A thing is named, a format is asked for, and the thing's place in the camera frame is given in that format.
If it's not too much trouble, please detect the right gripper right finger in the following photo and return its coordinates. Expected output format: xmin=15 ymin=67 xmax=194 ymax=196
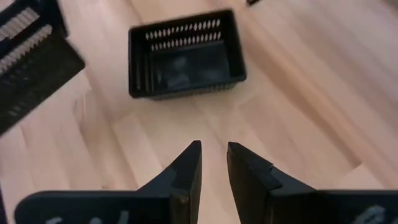
xmin=226 ymin=141 xmax=398 ymax=224

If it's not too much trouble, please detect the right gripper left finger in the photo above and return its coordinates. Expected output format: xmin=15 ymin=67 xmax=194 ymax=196
xmin=14 ymin=139 xmax=203 ymax=224

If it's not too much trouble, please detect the black slotted plastic basket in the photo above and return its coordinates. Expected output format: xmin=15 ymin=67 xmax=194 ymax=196
xmin=0 ymin=0 xmax=86 ymax=136
xmin=128 ymin=9 xmax=248 ymax=101

